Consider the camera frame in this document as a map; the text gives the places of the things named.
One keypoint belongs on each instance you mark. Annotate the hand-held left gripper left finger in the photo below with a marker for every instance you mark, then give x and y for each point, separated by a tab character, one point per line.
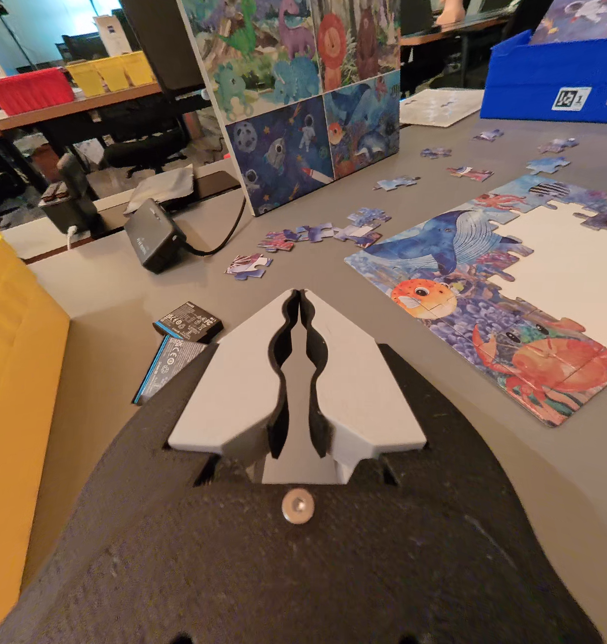
223	402

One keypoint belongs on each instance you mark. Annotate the light blue puzzle piece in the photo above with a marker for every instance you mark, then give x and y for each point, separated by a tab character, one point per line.
547	165

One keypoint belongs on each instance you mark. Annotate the red coral puzzle piece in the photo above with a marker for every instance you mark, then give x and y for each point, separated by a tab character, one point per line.
472	174

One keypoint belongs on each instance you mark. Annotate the blue bubble puzzle piece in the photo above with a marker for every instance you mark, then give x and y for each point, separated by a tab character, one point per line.
368	217

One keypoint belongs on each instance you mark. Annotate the black computer monitor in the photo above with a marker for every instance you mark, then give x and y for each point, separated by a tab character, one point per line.
157	40

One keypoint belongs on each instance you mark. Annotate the pink coral puzzle piece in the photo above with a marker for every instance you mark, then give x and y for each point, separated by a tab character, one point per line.
558	146

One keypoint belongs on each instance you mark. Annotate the black battery charger dock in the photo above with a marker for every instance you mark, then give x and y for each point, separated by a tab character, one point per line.
67	201

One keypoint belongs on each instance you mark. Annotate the illustrated puzzle box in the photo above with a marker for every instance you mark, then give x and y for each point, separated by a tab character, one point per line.
308	100

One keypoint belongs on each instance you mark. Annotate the brown wooden desk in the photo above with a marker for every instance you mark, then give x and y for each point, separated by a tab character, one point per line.
454	31

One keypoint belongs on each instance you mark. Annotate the black office chair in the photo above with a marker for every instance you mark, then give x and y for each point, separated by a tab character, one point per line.
142	151

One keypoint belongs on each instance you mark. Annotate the dark grey power bank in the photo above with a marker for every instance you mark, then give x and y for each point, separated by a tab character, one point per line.
152	236

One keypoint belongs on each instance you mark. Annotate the grey cloth pouch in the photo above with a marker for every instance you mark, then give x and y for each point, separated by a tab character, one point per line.
162	186

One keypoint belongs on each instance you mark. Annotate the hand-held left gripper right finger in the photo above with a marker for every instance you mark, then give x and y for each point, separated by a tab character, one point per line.
373	402

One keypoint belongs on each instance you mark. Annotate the space themed puzzle board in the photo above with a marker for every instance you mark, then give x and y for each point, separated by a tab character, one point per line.
580	25

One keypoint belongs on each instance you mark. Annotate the blue plastic bin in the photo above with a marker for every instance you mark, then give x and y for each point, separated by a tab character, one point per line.
524	80

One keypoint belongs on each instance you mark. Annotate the red ribbed plastic bin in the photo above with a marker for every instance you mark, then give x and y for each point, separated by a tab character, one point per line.
29	90

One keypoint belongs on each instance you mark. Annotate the purple white puzzle piece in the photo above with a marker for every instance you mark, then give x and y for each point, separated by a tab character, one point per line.
488	135

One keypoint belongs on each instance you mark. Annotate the sea animal jigsaw puzzle board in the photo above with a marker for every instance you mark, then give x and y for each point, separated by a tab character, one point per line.
459	241

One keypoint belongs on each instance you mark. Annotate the black background monitor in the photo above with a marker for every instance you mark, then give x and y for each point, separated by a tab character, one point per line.
84	48

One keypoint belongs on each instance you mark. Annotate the white paper sign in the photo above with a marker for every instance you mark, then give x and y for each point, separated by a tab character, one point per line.
112	35

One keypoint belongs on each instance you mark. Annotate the small yellow plastic bin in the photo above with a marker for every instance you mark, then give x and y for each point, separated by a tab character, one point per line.
113	74
87	80
140	68

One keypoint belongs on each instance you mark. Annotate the instruction sheet in clear sleeve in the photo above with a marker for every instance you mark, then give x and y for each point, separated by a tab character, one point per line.
439	108

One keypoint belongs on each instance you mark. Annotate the yellow object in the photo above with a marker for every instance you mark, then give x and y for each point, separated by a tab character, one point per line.
11	402

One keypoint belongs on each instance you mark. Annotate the row of loose jigsaw pieces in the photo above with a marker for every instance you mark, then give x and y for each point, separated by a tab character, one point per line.
313	232

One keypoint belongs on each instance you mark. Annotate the wooden desk with black legs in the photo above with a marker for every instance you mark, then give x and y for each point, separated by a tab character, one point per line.
82	103

